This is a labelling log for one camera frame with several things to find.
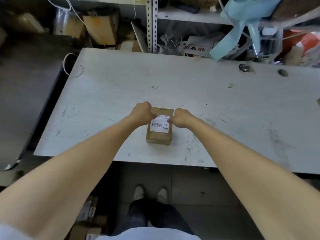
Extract person's white shirt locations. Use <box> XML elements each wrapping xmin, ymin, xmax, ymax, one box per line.
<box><xmin>0</xmin><ymin>223</ymin><xmax>200</xmax><ymax>240</ymax></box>

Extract gray perforated shelf post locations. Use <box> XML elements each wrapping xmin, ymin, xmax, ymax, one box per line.
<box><xmin>146</xmin><ymin>0</ymin><xmax>158</xmax><ymax>54</ymax></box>

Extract light blue plastic sheet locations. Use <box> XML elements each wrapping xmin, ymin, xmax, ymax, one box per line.
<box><xmin>209</xmin><ymin>0</ymin><xmax>283</xmax><ymax>62</ymax></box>

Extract plastic wrapped carton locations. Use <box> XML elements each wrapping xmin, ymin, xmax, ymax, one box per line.
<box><xmin>55</xmin><ymin>8</ymin><xmax>85</xmax><ymax>39</ymax></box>

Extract person's right hand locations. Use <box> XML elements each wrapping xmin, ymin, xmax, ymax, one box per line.
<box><xmin>168</xmin><ymin>108</ymin><xmax>195</xmax><ymax>129</ymax></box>

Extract white metal shelf board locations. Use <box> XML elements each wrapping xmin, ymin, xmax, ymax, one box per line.
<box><xmin>157</xmin><ymin>8</ymin><xmax>235</xmax><ymax>25</ymax></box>

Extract thin white cable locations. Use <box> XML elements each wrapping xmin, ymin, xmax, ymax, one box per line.
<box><xmin>62</xmin><ymin>53</ymin><xmax>84</xmax><ymax>78</ymax></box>

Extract brown storage carton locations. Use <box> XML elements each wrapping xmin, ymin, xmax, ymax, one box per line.
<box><xmin>82</xmin><ymin>12</ymin><xmax>119</xmax><ymax>45</ymax></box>

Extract small brown cardboard box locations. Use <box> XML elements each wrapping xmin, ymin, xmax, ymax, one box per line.
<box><xmin>146</xmin><ymin>107</ymin><xmax>174</xmax><ymax>146</ymax></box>

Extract person's dark trousers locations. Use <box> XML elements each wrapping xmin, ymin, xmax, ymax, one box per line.
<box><xmin>111</xmin><ymin>198</ymin><xmax>194</xmax><ymax>237</ymax></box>

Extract person's right forearm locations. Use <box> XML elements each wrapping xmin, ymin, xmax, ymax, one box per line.
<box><xmin>186</xmin><ymin>120</ymin><xmax>320</xmax><ymax>240</ymax></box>

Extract white scratched table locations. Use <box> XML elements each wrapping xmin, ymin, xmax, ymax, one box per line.
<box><xmin>34</xmin><ymin>48</ymin><xmax>320</xmax><ymax>175</ymax></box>

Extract orange plastic bag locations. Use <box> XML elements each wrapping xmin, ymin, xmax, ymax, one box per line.
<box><xmin>282</xmin><ymin>32</ymin><xmax>320</xmax><ymax>65</ymax></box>

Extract person's left forearm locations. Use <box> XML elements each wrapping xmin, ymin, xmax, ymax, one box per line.
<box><xmin>0</xmin><ymin>117</ymin><xmax>143</xmax><ymax>240</ymax></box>

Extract person's right white shoe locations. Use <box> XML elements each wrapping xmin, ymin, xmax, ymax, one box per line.
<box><xmin>157</xmin><ymin>187</ymin><xmax>168</xmax><ymax>203</ymax></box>

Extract person's white shoe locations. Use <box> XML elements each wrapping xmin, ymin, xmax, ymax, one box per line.
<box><xmin>157</xmin><ymin>187</ymin><xmax>168</xmax><ymax>203</ymax></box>
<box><xmin>133</xmin><ymin>185</ymin><xmax>145</xmax><ymax>201</ymax></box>

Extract person's left white shoe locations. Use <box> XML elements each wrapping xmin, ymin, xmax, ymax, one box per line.
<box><xmin>133</xmin><ymin>185</ymin><xmax>145</xmax><ymax>201</ymax></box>

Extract white barcode label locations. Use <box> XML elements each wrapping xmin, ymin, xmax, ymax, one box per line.
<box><xmin>149</xmin><ymin>113</ymin><xmax>170</xmax><ymax>133</ymax></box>

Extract crumpled clear plastic bag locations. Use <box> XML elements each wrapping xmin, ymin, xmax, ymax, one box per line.
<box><xmin>159</xmin><ymin>34</ymin><xmax>184</xmax><ymax>56</ymax></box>

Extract pile of small cartons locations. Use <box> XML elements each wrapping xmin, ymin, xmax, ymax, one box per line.
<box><xmin>70</xmin><ymin>196</ymin><xmax>108</xmax><ymax>240</ymax></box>

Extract white printed bag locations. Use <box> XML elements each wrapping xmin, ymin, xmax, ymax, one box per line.
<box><xmin>184</xmin><ymin>35</ymin><xmax>225</xmax><ymax>58</ymax></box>

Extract person's left hand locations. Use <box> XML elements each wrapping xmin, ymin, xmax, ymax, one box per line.
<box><xmin>132</xmin><ymin>102</ymin><xmax>158</xmax><ymax>127</ymax></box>

